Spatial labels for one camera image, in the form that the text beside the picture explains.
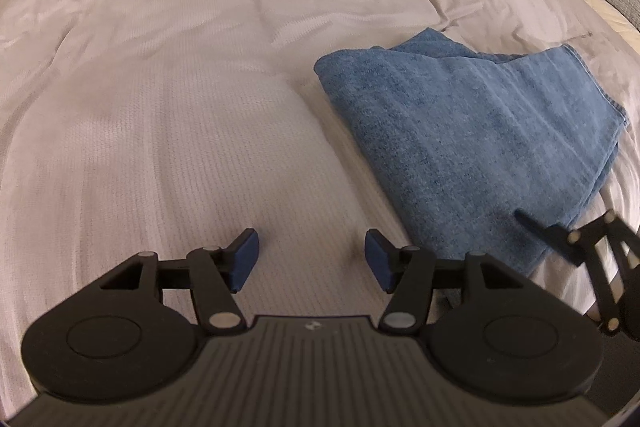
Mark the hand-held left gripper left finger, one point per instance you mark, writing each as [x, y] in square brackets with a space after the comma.
[245, 259]

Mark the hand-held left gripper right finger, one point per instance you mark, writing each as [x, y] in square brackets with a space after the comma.
[377, 259]

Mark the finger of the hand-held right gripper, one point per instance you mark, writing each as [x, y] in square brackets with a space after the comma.
[560, 237]

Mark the blue denim jeans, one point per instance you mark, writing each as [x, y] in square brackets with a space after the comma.
[450, 132]

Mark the white bed duvet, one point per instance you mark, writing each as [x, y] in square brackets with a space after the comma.
[150, 107]

